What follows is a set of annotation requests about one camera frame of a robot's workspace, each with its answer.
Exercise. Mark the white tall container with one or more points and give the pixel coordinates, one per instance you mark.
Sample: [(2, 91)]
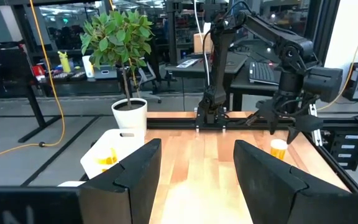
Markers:
[(88, 67)]

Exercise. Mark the silver metal bracket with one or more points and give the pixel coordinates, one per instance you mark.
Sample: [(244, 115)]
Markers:
[(317, 137)]

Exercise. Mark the black office desk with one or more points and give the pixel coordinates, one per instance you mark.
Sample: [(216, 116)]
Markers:
[(253, 88), (228, 63)]

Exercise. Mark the orange translucent pill bottle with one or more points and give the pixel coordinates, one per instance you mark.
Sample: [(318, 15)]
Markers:
[(278, 152), (107, 161)]

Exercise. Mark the black labelled control box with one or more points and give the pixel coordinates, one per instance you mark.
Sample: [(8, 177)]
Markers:
[(331, 155)]

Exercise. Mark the black computer keyboard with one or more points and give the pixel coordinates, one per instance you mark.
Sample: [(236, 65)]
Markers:
[(261, 73)]

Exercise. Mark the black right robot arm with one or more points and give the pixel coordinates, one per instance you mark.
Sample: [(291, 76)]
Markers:
[(216, 62)]

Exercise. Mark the green leafy small tree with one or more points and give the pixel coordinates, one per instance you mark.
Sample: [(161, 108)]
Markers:
[(117, 37)]

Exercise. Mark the red small object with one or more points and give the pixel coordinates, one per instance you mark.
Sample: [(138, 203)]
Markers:
[(38, 73)]

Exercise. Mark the yellow-green water bottle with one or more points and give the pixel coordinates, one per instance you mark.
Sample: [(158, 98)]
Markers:
[(64, 63)]

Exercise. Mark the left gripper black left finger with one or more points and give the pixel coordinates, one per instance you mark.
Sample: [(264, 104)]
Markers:
[(120, 199)]

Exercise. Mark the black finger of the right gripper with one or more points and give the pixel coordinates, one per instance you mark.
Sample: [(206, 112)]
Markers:
[(306, 124), (273, 127)]

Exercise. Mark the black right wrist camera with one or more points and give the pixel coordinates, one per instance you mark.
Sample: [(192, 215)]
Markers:
[(322, 84)]

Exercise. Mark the black aluminium table frame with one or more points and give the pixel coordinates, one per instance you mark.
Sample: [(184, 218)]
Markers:
[(172, 124)]

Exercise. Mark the black standing desk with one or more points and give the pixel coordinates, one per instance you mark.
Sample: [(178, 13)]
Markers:
[(33, 99)]

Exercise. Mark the grey storage box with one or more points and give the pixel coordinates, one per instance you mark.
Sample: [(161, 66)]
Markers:
[(104, 73)]

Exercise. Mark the tan cardboard box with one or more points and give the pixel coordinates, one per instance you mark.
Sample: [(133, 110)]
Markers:
[(199, 43)]

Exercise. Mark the white printed paper strip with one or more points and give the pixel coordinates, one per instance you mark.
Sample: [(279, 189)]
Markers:
[(187, 63)]

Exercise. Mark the grey office chair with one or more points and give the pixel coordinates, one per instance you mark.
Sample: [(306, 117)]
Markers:
[(149, 81)]

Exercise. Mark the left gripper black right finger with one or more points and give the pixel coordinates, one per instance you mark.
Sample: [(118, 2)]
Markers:
[(275, 199)]

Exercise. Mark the white round plant pot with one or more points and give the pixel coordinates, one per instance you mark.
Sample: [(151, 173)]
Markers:
[(130, 119)]

